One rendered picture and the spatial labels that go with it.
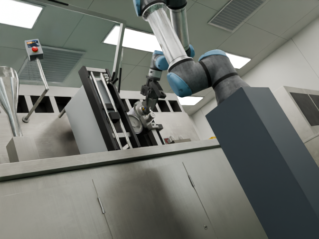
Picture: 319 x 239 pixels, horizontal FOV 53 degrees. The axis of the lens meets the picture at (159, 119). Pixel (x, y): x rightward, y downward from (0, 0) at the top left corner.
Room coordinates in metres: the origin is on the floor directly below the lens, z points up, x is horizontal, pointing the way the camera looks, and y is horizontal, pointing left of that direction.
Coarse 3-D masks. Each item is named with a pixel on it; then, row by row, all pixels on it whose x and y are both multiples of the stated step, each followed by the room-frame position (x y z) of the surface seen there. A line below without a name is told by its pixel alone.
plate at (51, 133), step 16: (0, 128) 1.42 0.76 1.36; (32, 128) 1.55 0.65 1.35; (48, 128) 1.62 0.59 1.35; (64, 128) 1.70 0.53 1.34; (176, 128) 2.47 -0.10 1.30; (192, 128) 2.64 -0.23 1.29; (0, 144) 1.41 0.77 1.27; (48, 144) 1.60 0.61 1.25; (64, 144) 1.67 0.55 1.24; (0, 160) 1.39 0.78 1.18
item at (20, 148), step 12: (0, 84) 1.20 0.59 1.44; (12, 84) 1.23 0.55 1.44; (0, 96) 1.22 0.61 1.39; (12, 96) 1.24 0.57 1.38; (12, 108) 1.24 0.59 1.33; (12, 120) 1.24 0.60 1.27; (12, 132) 1.24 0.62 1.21; (12, 144) 1.21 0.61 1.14; (24, 144) 1.23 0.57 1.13; (12, 156) 1.23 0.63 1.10; (24, 156) 1.22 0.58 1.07; (36, 156) 1.26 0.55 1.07
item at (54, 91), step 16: (32, 96) 1.61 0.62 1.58; (48, 96) 1.68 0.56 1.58; (64, 96) 1.76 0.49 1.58; (128, 96) 2.19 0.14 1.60; (144, 96) 2.32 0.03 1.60; (176, 96) 2.64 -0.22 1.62; (0, 112) 1.45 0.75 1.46; (48, 112) 1.72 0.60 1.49; (160, 112) 2.40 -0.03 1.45; (176, 112) 2.55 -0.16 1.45
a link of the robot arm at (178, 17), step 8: (176, 0) 1.16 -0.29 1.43; (184, 0) 1.19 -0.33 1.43; (176, 8) 1.21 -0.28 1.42; (184, 8) 1.24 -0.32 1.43; (176, 16) 1.26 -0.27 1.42; (184, 16) 1.28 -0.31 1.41; (176, 24) 1.31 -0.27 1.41; (184, 24) 1.32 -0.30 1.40; (176, 32) 1.35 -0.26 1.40; (184, 32) 1.36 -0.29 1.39; (184, 40) 1.41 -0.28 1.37; (184, 48) 1.45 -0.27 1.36; (192, 48) 1.50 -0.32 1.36; (192, 56) 1.53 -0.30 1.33
